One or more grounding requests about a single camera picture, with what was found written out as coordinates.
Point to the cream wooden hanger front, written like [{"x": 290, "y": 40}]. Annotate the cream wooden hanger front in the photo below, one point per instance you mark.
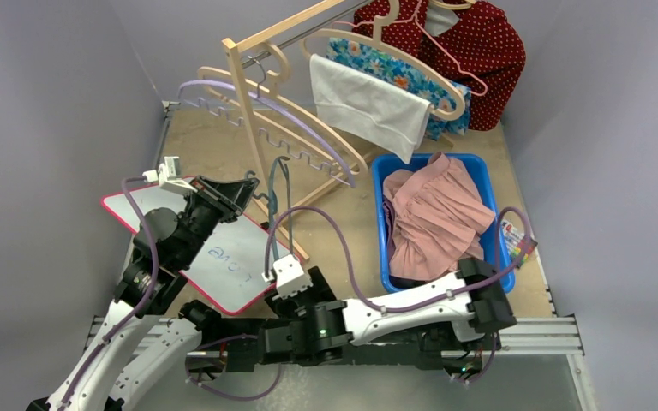
[{"x": 266, "y": 114}]

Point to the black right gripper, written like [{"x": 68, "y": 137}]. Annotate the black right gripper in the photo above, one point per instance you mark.
[{"x": 275, "y": 303}]

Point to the red polka dot dress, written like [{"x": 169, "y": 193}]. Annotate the red polka dot dress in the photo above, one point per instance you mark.
[{"x": 479, "y": 35}]

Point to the red-edged whiteboard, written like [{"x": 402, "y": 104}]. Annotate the red-edged whiteboard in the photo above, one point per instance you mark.
[{"x": 227, "y": 270}]

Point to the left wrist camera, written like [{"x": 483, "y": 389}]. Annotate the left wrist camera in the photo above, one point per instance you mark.
[{"x": 167, "y": 175}]

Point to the pink wire hanger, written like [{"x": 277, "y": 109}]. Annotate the pink wire hanger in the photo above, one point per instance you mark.
[{"x": 448, "y": 51}]

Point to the marker pen pack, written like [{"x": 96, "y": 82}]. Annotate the marker pen pack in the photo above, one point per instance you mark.
[{"x": 516, "y": 243}]

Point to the cream wooden hanger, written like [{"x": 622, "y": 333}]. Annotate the cream wooden hanger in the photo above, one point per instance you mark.
[
  {"x": 266, "y": 114},
  {"x": 375, "y": 41}
]

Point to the blue plastic bin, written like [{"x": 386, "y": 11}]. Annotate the blue plastic bin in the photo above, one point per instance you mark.
[{"x": 492, "y": 242}]

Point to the purple pleated skirt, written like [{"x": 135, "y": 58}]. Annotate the purple pleated skirt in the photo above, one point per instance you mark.
[{"x": 389, "y": 220}]

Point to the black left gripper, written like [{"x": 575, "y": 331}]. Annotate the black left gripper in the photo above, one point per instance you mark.
[{"x": 230, "y": 198}]

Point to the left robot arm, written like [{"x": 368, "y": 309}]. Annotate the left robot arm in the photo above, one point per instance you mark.
[{"x": 110, "y": 375}]

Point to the blue floral garment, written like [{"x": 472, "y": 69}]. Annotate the blue floral garment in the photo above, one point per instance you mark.
[{"x": 392, "y": 70}]

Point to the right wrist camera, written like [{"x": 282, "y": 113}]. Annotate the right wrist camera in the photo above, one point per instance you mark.
[{"x": 288, "y": 277}]

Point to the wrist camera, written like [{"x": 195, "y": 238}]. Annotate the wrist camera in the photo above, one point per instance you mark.
[
  {"x": 288, "y": 277},
  {"x": 167, "y": 175}
]

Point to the white cloth on hanger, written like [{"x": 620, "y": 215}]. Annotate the white cloth on hanger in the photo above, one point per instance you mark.
[{"x": 372, "y": 109}]

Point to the cream wooden hanger rear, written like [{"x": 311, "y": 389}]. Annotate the cream wooden hanger rear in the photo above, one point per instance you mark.
[{"x": 375, "y": 41}]

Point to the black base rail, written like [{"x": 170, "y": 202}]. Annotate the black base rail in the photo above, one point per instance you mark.
[{"x": 227, "y": 346}]

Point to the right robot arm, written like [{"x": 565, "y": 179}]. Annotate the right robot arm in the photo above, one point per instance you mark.
[{"x": 464, "y": 298}]

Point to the wooden clothes rack frame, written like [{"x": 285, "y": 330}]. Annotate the wooden clothes rack frame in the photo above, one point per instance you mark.
[{"x": 248, "y": 48}]

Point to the pink pleated skirt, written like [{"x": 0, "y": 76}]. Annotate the pink pleated skirt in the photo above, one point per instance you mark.
[{"x": 437, "y": 218}]

